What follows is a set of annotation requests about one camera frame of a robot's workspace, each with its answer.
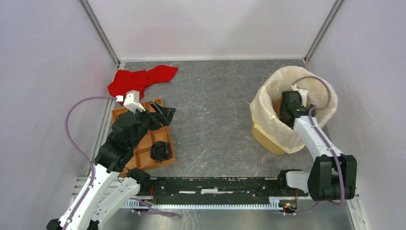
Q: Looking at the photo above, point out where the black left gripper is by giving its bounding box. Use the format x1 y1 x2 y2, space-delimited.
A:
129 99 177 148

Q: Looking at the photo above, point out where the cream plastic trash bag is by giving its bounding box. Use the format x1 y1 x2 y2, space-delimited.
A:
250 66 338 154

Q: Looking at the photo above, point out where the yellow mesh trash bin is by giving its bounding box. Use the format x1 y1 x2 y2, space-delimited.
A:
251 122 286 155

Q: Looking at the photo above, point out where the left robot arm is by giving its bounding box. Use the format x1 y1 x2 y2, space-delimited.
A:
46 101 176 230

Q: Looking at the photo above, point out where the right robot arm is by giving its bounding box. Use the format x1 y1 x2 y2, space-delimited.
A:
276 91 358 201

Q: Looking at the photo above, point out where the black rolled bag lower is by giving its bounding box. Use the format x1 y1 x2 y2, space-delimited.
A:
149 141 173 163

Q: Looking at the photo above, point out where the orange compartment tray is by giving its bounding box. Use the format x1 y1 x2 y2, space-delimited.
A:
112 98 177 177

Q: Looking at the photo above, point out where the red cloth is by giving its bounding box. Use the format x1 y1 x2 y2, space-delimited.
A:
108 65 178 99

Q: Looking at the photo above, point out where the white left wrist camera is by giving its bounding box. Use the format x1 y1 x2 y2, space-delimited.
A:
115 90 146 113

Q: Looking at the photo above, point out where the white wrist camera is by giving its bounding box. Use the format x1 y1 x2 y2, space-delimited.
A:
291 84 308 107
115 90 146 113

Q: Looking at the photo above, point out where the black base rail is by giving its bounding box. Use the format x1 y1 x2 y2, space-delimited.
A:
129 172 308 205

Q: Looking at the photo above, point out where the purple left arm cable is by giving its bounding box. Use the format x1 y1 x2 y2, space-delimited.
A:
62 96 118 230

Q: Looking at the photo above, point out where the white slotted cable duct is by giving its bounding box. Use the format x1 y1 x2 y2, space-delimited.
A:
122 197 282 210

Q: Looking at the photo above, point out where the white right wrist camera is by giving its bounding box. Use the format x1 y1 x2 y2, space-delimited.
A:
291 84 308 107

